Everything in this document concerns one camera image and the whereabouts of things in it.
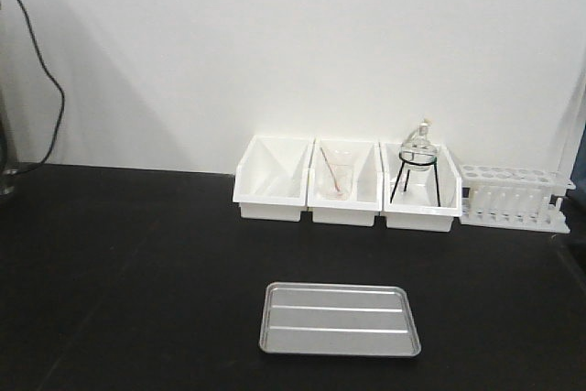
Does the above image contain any right white storage bin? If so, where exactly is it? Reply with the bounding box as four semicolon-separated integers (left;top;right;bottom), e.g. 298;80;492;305
380;142;462;233

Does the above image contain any silver metal tray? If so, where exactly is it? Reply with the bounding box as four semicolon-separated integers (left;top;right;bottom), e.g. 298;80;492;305
258;282;421;358

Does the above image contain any white storage bin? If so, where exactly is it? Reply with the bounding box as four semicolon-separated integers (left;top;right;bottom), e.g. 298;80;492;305
380;142;462;233
233;136;314;223
307;138;384;227

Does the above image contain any white test tube rack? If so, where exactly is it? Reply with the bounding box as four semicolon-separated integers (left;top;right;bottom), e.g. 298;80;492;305
460;165;575;234

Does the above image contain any middle white storage bin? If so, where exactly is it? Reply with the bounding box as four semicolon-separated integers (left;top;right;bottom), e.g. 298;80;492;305
307;138;384;227

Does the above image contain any glass beaker in bin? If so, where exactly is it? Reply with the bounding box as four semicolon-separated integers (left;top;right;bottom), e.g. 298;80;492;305
323;151;353;200

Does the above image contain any red-tipped glass stirring rod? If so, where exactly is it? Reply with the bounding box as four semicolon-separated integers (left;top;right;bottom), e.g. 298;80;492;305
320;147;342;194

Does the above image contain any left white storage bin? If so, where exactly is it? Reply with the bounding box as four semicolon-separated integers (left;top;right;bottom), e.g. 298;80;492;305
233;136;314;223

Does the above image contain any round glass flask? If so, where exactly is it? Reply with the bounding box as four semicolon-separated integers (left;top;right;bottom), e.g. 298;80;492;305
400;120;438;171

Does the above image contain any black wire tripod stand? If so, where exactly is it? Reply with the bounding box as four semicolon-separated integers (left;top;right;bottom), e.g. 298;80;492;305
389;150;441;206

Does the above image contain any black hanging cable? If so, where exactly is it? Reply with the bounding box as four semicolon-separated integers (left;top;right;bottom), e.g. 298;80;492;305
0;0;66;166

